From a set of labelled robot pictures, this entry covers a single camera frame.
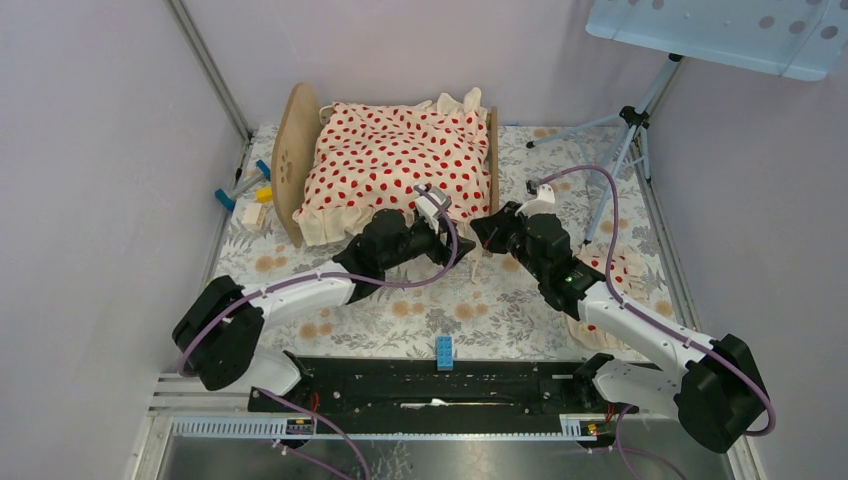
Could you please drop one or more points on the grey tripod stand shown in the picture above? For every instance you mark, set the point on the grey tripod stand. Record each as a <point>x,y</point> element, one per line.
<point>630,147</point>

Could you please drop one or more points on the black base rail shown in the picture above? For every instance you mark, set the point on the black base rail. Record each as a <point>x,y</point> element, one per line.
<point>412,397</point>

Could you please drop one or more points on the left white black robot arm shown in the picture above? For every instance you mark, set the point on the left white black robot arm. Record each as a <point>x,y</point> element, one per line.
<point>218,337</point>

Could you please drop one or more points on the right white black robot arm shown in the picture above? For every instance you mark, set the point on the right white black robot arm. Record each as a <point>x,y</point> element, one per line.
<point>713,388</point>

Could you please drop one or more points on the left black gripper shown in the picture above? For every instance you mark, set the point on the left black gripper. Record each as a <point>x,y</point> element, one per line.
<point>440,252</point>

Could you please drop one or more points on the floral table mat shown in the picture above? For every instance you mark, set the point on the floral table mat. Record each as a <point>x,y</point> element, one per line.
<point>489,305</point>

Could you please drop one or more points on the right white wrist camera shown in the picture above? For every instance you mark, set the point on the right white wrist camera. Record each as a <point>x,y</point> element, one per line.
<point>544,202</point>

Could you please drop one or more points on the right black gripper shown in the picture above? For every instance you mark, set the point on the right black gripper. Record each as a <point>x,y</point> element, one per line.
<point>491,230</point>

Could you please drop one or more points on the wooden pet bed frame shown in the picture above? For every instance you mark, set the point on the wooden pet bed frame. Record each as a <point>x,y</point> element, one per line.
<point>292,156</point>

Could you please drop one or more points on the light blue perforated tray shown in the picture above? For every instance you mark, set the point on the light blue perforated tray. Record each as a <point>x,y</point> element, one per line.
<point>796,39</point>

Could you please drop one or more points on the blue toy brick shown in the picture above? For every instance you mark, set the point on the blue toy brick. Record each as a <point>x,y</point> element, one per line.
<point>444,350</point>

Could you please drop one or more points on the small strawberry print pillow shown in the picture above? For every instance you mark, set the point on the small strawberry print pillow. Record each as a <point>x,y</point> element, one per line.
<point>626,268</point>

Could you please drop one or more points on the beige wooden toy block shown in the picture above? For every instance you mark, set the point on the beige wooden toy block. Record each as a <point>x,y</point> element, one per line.
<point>253,216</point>

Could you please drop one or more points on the yellow toy block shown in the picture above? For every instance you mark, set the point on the yellow toy block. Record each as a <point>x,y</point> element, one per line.
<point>264,195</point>

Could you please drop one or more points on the large strawberry print cushion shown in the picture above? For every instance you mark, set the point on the large strawberry print cushion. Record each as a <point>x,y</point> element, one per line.
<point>370,157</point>

